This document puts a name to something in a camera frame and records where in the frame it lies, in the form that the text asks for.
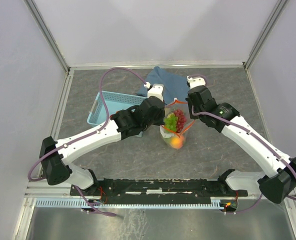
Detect green toy grapes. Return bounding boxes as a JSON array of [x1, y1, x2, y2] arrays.
[[164, 113, 178, 132]]

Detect clear zip bag orange zipper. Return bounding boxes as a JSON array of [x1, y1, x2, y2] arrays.
[[159, 98, 195, 147]]

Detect light blue plastic basket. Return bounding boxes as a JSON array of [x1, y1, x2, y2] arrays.
[[86, 91, 147, 138]]

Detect orange-red toy peach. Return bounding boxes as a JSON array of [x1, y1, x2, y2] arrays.
[[169, 136, 184, 150]]

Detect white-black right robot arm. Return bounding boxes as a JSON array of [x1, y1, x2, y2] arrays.
[[186, 85, 296, 204]]

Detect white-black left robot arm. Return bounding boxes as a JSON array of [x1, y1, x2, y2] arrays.
[[39, 96, 165, 195]]

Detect blue folded cloth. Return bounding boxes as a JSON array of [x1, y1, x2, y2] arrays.
[[145, 66, 189, 105]]

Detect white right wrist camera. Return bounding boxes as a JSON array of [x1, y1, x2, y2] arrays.
[[186, 74, 207, 90]]

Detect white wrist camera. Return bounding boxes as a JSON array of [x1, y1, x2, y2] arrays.
[[143, 82, 164, 102], [186, 74, 207, 90]]

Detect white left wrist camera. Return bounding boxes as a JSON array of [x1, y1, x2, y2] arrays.
[[143, 82, 164, 102]]

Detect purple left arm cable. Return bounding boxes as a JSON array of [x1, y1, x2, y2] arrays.
[[27, 67, 150, 217]]

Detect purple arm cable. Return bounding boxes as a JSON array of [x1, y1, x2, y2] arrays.
[[186, 74, 296, 215], [27, 67, 150, 217]]

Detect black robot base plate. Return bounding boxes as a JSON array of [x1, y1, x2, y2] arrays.
[[81, 178, 248, 205]]

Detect aluminium frame post right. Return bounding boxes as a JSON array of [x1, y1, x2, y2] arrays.
[[243, 0, 289, 71]]

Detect aluminium frame post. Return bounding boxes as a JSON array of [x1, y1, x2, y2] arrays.
[[243, 0, 289, 71], [24, 0, 70, 73]]

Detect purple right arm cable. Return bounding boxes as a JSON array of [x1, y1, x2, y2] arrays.
[[186, 74, 296, 215]]

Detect light blue cable duct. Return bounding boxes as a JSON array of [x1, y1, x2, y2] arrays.
[[35, 196, 226, 210]]

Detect aluminium frame post left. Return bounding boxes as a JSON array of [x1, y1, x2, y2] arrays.
[[24, 0, 70, 73]]

